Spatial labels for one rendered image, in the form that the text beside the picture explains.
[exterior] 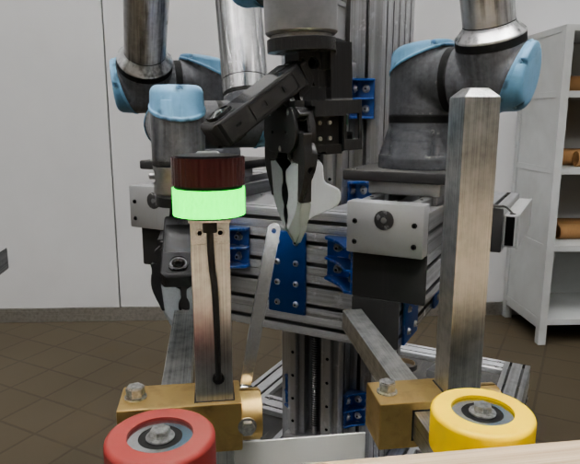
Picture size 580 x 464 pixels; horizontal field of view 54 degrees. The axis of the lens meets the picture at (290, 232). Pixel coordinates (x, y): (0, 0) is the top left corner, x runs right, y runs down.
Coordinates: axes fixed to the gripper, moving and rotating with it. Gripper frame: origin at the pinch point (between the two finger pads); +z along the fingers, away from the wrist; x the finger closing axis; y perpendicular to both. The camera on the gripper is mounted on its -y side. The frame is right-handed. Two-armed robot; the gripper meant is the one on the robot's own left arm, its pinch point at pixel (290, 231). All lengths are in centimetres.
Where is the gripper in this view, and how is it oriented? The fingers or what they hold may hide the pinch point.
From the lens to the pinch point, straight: 61.8
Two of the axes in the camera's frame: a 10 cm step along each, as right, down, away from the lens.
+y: 8.8, -1.3, 4.6
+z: 0.3, 9.8, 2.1
